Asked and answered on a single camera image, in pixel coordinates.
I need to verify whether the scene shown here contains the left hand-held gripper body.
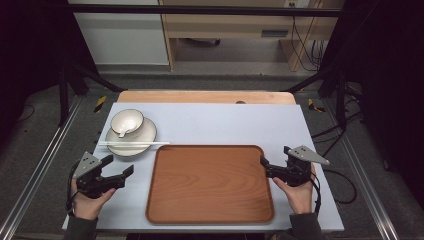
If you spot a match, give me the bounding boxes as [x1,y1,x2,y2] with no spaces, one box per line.
[73,151,118,200]

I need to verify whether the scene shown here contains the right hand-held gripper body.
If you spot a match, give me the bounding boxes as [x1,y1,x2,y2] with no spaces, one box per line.
[281,145,331,188]

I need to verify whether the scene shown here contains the person's right hand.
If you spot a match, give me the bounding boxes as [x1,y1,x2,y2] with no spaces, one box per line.
[272,163,317,215]

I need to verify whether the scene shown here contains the person's left hand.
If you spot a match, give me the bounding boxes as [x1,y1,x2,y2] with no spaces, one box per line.
[70,179,117,221]

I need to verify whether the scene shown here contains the white ceramic spoon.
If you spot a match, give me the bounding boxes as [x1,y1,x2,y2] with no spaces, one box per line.
[114,119,140,139]

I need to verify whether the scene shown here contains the white chopstick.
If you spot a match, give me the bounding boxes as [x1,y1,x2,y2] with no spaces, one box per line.
[98,140,170,145]
[98,143,162,147]

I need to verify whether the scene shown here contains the white ceramic bowl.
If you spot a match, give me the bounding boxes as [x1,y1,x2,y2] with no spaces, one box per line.
[110,108,145,138]

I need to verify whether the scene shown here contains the white ceramic plate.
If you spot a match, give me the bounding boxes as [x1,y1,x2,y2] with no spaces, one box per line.
[105,117,158,158]

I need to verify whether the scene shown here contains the yellow black striped tape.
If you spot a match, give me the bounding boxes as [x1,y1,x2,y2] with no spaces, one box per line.
[93,95,108,114]
[307,98,327,113]

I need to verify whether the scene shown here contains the brown wooden tray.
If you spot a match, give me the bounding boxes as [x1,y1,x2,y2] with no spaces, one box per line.
[145,144,275,225]

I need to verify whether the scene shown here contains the black metal stand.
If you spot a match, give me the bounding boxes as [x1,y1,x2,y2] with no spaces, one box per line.
[283,63,348,128]
[57,60,125,127]

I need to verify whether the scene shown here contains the light wooden table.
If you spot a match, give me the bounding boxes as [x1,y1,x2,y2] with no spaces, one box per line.
[117,90,297,105]

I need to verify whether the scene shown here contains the black curtain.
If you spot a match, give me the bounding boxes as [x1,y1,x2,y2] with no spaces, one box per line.
[0,0,100,144]
[319,0,424,211]

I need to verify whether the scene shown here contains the white cabinet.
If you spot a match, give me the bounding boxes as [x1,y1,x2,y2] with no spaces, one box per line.
[67,0,170,66]

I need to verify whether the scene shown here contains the light wooden desk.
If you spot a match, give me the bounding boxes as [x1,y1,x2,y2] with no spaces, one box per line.
[158,0,345,72]

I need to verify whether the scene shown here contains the dark object under desk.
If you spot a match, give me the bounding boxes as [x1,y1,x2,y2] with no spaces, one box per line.
[181,37,222,47]

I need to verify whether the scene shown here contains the left hand-held gripper cable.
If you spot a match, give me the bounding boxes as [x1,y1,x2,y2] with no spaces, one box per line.
[65,161,82,215]

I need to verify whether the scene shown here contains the hand-held gripper cable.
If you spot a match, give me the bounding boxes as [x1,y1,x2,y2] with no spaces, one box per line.
[65,161,82,215]
[309,168,358,218]

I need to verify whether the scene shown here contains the aluminium floor rail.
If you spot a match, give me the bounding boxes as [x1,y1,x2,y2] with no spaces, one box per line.
[321,99,400,240]
[0,95,84,240]

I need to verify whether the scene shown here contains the black floor cables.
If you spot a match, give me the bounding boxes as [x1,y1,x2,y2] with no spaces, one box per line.
[311,81,365,158]

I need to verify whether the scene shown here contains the right hand-held gripper cable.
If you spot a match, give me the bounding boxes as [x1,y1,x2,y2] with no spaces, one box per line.
[309,168,358,218]

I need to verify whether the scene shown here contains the thin black floor cable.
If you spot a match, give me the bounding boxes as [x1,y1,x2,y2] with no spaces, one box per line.
[15,104,36,124]

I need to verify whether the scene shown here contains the hanging black cables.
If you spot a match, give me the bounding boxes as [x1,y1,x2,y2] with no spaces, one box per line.
[291,15,327,72]

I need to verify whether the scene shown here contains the white wall socket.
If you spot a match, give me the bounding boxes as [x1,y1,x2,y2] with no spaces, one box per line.
[283,0,311,9]

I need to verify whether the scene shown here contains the black horizontal frame bar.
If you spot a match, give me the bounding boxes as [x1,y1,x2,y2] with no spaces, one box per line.
[67,3,344,18]

